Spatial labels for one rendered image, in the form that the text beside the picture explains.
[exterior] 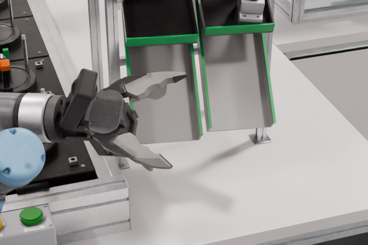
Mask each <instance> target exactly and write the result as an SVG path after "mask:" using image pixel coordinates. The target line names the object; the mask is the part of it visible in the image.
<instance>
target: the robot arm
mask: <svg viewBox="0 0 368 245"><path fill-rule="evenodd" d="M97 76H98V73H97V72H95V71H91V70H89V69H85V68H83V69H81V71H80V73H79V75H78V77H77V78H76V79H75V80H74V81H73V83H72V85H71V91H70V93H69V95H68V97H66V96H63V95H54V94H41V93H13V92H0V215H1V212H2V209H3V205H4V203H5V201H6V199H5V195H6V194H7V193H9V192H11V191H13V190H14V189H16V188H18V187H22V186H25V185H27V184H28V183H30V182H31V181H32V180H33V179H34V178H36V176H37V175H38V174H39V173H40V171H41V170H42V168H43V166H44V163H45V149H44V146H43V143H42V142H45V143H51V142H64V143H65V144H73V142H74V140H75V141H89V142H90V143H91V145H92V146H93V148H94V149H95V151H96V152H97V154H98V155H101V156H121V157H125V158H129V159H130V160H132V161H133V162H135V163H138V164H141V165H142V166H143V167H144V168H145V169H147V170H149V171H153V168H158V169H171V168H172V167H173V166H172V164H171V163H170V162H168V161H167V160H166V159H165V158H164V157H163V156H162V155H160V154H156V153H153V152H152V151H151V150H150V149H149V147H146V146H143V145H141V144H140V143H139V142H138V140H137V138H136V137H135V134H136V129H137V123H138V121H137V119H136V118H138V117H139V116H138V114H137V112H136V110H135V109H131V108H130V106H129V104H128V102H125V100H124V98H127V97H129V101H130V102H132V103H134V102H138V101H140V100H142V99H144V98H150V99H153V100H158V99H160V98H162V97H163V96H164V95H165V94H166V90H167V84H170V83H177V82H178V81H180V80H182V79H184V78H186V77H187V74H186V73H185V72H154V73H141V74H136V75H130V76H127V77H124V78H121V79H119V80H117V81H115V82H114V83H113V84H111V85H110V86H109V87H106V88H104V89H102V90H100V91H99V92H97V83H96V81H97Z"/></svg>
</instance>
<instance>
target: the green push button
mask: <svg viewBox="0 0 368 245"><path fill-rule="evenodd" d="M19 217H20V221H21V222H22V223H23V224H25V225H34V224H37V223H39V222H40V221H42V219H43V211H42V210H41V209H40V208H37V207H27V208H25V209H23V210H22V211H21V212H20V214H19Z"/></svg>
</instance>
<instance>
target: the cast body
mask: <svg viewBox="0 0 368 245"><path fill-rule="evenodd" d="M264 7H265V0H238V1H237V17H238V25H252V24H262V21H263V10H264Z"/></svg>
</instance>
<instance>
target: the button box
mask: <svg viewBox="0 0 368 245"><path fill-rule="evenodd" d="M36 207H37V208H40V209H41V210H42V211H43V219H42V221H40V222H39V223H37V224H34V225H25V224H23V223H22V222H21V221H20V217H19V214H20V212H21V211H22V210H23V209H18V210H15V211H10V212H4V213H1V215H0V217H1V219H2V227H1V228H0V245H57V242H56V231H55V225H54V222H53V218H52V216H51V212H50V208H49V205H41V206H36Z"/></svg>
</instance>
